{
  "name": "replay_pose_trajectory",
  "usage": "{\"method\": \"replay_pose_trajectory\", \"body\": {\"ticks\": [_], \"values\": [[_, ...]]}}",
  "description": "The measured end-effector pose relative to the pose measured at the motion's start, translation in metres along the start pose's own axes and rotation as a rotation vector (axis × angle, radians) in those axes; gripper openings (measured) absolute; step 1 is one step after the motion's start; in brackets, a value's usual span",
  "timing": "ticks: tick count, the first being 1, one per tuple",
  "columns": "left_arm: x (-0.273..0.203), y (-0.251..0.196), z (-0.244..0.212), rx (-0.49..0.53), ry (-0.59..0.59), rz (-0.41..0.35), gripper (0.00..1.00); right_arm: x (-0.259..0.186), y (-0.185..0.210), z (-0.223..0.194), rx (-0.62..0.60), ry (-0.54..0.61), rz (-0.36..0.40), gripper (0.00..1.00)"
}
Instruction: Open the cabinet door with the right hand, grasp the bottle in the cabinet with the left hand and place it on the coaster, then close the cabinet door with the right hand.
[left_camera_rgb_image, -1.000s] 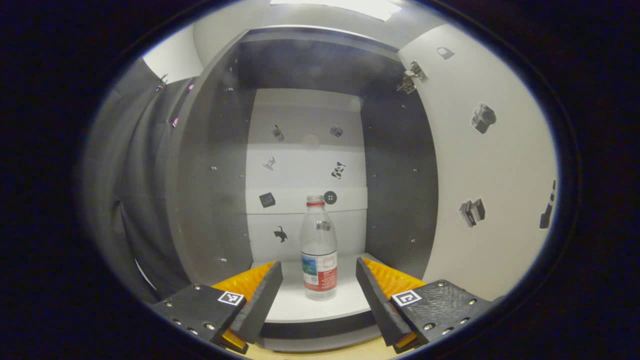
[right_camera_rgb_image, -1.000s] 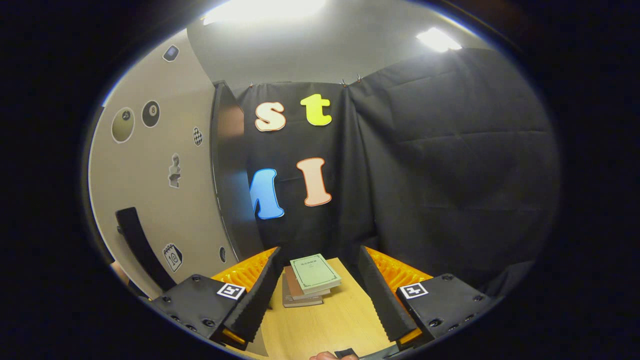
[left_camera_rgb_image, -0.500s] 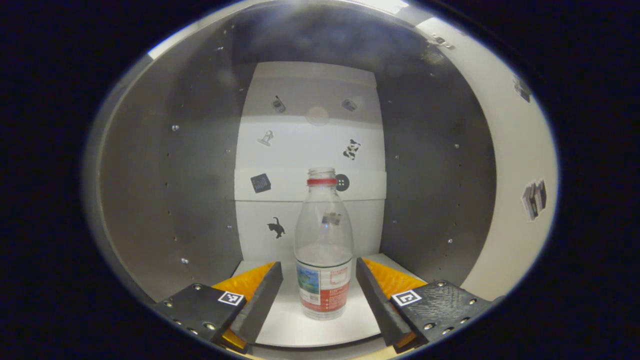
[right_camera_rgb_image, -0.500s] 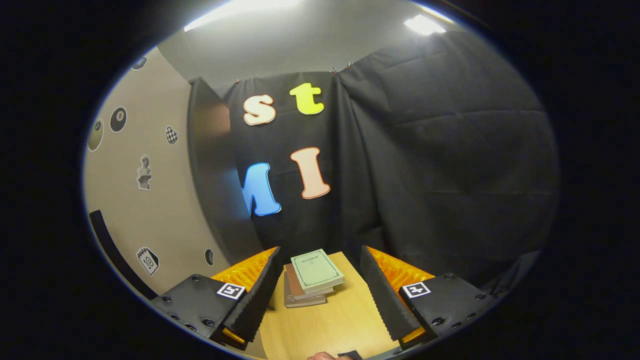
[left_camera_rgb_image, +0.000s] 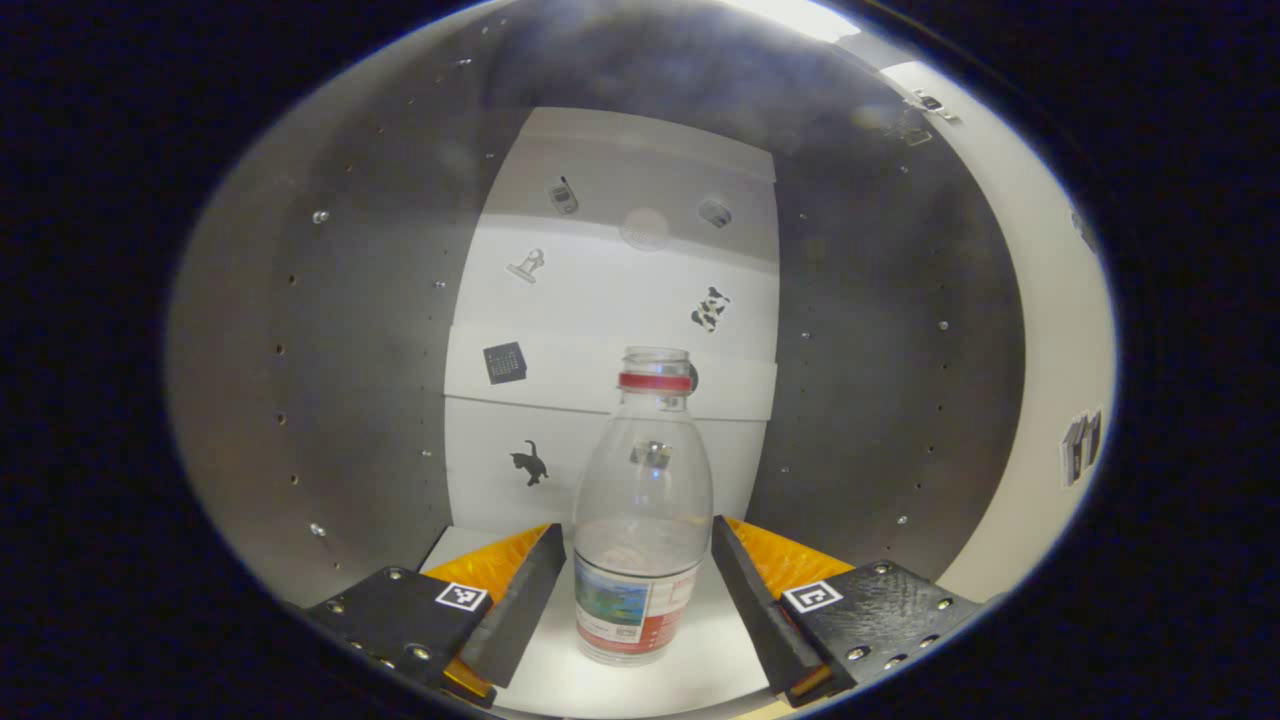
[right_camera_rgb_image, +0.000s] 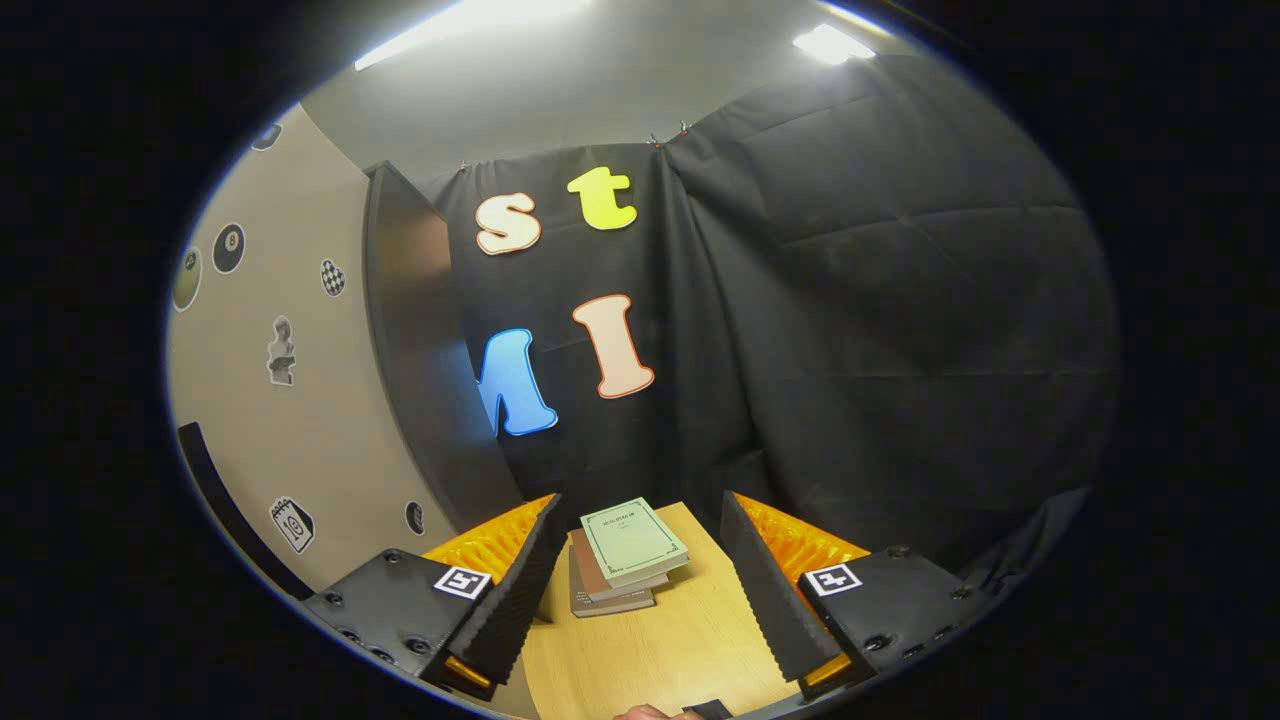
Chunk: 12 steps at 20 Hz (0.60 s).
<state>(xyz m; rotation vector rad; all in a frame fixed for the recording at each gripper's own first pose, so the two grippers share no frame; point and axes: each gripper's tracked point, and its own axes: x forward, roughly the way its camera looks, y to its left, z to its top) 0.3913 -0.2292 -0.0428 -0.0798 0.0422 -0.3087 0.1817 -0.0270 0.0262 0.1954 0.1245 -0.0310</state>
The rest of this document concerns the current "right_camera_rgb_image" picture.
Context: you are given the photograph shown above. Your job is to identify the green book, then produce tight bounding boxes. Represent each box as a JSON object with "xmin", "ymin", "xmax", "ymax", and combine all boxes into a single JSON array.
[{"xmin": 580, "ymin": 497, "xmax": 691, "ymax": 589}]

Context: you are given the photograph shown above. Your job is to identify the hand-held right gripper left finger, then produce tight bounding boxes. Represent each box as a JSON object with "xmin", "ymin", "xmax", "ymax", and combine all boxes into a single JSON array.
[{"xmin": 300, "ymin": 492, "xmax": 567, "ymax": 701}]

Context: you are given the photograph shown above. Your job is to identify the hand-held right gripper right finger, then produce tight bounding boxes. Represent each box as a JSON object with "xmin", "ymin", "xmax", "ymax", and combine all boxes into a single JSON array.
[{"xmin": 718, "ymin": 490, "xmax": 1001, "ymax": 703}]

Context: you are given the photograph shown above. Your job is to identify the grey book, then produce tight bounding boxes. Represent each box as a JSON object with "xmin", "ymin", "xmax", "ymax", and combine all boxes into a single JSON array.
[{"xmin": 568, "ymin": 545, "xmax": 658, "ymax": 618}]

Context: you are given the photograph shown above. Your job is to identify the small ceiling light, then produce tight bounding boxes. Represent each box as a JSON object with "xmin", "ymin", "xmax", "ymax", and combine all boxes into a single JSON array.
[{"xmin": 793, "ymin": 24, "xmax": 878, "ymax": 67}]

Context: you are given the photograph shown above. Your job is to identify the black backdrop cloth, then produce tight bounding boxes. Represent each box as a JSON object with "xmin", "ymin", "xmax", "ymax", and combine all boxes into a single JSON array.
[{"xmin": 415, "ymin": 55, "xmax": 1121, "ymax": 591}]

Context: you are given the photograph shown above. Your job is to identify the brown book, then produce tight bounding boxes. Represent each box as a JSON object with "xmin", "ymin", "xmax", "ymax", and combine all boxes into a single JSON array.
[{"xmin": 570, "ymin": 528, "xmax": 671, "ymax": 603}]

